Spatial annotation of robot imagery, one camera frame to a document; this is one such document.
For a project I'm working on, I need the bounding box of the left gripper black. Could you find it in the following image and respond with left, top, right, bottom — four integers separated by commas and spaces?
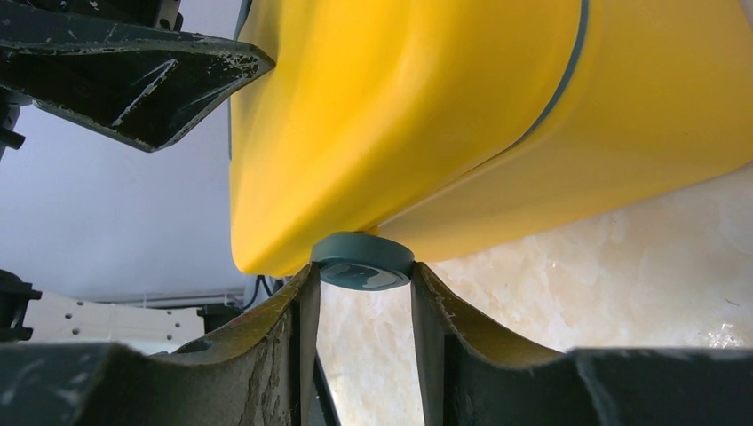
1, 0, 274, 153

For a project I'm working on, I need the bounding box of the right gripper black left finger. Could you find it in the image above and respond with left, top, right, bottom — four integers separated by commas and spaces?
1, 264, 320, 425

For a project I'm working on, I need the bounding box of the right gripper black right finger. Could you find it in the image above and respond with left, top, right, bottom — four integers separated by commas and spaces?
411, 263, 752, 425

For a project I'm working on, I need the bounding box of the yellow medicine box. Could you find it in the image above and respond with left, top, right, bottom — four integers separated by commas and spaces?
229, 1, 752, 276

